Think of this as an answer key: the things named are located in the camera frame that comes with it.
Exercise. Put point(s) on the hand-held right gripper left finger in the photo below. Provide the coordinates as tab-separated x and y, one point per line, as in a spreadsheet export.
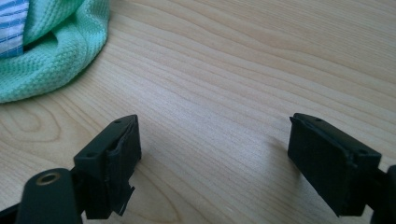
107	161

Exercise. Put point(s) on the blue and white striped cloth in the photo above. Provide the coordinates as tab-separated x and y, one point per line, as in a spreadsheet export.
11	28

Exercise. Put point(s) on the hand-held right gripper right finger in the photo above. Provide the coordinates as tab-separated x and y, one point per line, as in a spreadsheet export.
330	168

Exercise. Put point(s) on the green waffle-weave cloth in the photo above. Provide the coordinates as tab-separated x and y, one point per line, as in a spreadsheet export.
59	53

